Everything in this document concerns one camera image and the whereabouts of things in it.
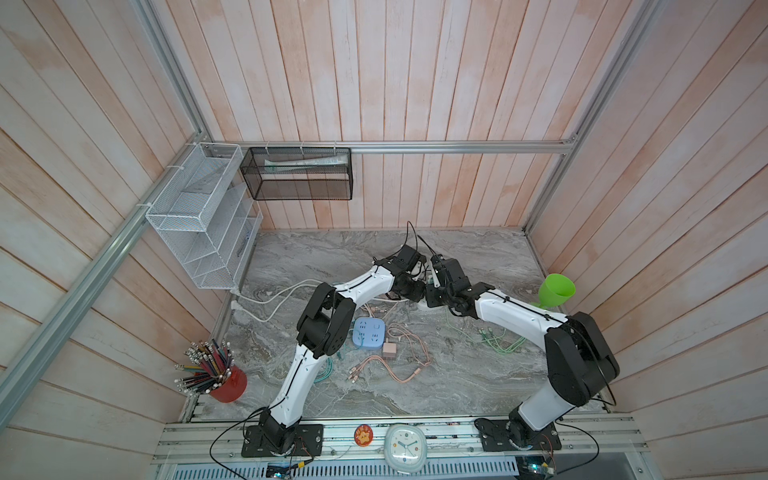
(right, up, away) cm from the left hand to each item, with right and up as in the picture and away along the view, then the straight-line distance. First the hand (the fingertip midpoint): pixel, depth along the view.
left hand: (418, 297), depth 98 cm
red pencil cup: (-55, -15, -24) cm, 62 cm away
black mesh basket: (-42, +44, +7) cm, 61 cm away
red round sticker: (-17, -32, -23) cm, 43 cm away
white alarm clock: (-7, -32, -28) cm, 43 cm away
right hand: (+3, +3, -5) cm, 7 cm away
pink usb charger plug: (-10, -14, -11) cm, 20 cm away
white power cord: (-44, +2, +5) cm, 44 cm away
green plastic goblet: (+37, +4, -14) cm, 40 cm away
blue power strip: (-16, -9, -10) cm, 21 cm away
